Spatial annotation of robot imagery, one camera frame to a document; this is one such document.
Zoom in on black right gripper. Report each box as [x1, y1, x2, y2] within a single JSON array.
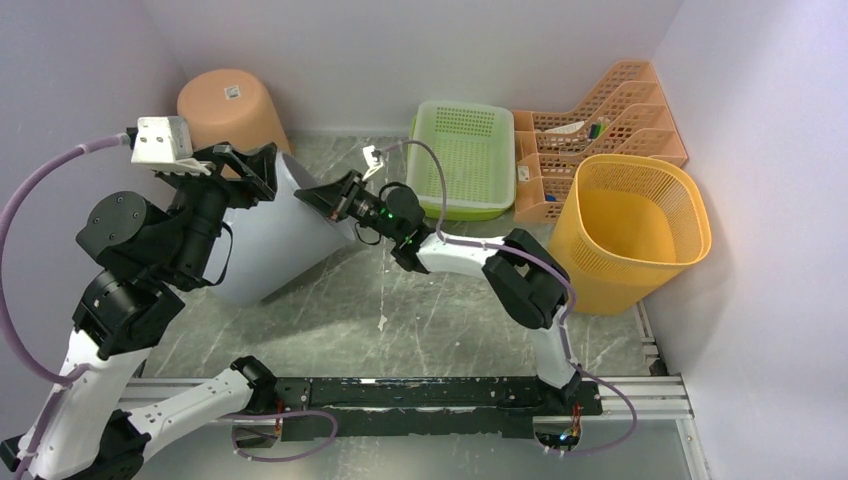
[[296, 170, 400, 243]]

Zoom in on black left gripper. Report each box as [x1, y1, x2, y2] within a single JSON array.
[[165, 139, 281, 281]]

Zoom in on grey plastic bin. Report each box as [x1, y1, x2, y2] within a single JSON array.
[[204, 153, 355, 306]]

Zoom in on large orange plastic bucket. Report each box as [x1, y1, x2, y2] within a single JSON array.
[[177, 69, 292, 153]]

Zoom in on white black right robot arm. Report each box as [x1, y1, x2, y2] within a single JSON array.
[[294, 170, 582, 414]]

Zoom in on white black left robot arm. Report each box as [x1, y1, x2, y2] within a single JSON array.
[[1, 144, 280, 479]]

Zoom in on green tray under basket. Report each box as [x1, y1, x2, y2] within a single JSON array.
[[409, 116, 516, 222]]

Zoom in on white perforated basket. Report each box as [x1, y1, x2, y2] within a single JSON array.
[[411, 100, 516, 221]]

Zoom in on black base bar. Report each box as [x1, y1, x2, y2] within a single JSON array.
[[264, 376, 603, 441]]

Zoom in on yellow slatted waste basket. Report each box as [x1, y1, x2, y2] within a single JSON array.
[[547, 154, 712, 315]]

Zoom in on peach plastic file organizer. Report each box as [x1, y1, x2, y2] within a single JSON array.
[[513, 60, 688, 223]]

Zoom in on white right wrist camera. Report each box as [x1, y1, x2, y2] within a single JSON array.
[[362, 145, 385, 181]]

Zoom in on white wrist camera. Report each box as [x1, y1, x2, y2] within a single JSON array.
[[131, 116, 211, 176], [362, 145, 385, 181]]

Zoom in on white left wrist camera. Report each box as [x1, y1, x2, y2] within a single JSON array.
[[131, 116, 211, 176]]

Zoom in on aluminium rail frame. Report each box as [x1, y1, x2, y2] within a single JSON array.
[[118, 301, 712, 479]]

